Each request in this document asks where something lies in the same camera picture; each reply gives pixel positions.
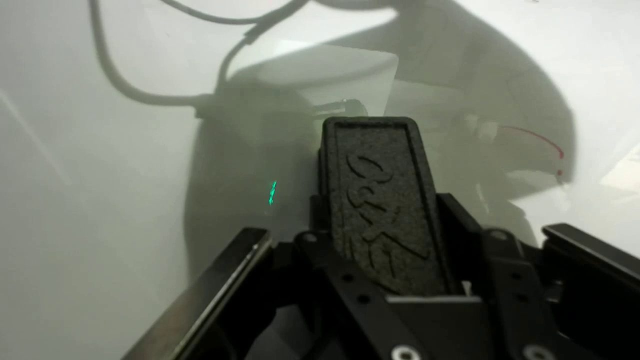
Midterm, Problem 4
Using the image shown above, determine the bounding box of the black whiteboard duster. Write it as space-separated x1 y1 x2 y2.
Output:
317 115 465 297

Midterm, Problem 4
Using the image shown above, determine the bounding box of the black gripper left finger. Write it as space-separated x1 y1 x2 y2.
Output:
120 226 274 360

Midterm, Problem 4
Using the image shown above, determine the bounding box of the large white whiteboard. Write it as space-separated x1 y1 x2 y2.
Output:
0 0 640 360

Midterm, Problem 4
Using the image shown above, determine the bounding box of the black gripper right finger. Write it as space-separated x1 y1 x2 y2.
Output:
541 223 640 288

